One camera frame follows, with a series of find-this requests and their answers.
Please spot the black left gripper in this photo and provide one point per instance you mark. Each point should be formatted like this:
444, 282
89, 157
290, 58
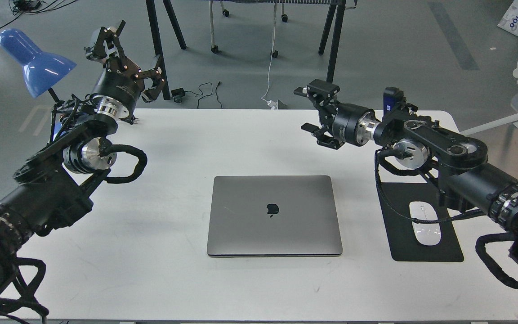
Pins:
121, 83

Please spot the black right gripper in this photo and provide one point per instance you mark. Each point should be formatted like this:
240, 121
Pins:
351, 123

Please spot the grey laptop computer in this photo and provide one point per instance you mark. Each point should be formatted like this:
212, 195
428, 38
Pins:
273, 216

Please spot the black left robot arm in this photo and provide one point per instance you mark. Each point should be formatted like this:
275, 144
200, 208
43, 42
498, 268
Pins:
55, 185

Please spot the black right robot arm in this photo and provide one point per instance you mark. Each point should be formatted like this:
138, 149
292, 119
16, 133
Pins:
411, 144

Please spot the blue desk lamp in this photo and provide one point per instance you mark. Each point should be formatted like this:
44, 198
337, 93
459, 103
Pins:
41, 70

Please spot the black mouse pad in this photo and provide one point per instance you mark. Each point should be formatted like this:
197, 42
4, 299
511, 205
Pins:
403, 245

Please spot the white computer mouse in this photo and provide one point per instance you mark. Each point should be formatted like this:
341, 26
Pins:
425, 234

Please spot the black table frame legs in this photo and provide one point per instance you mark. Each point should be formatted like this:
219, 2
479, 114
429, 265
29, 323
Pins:
255, 48

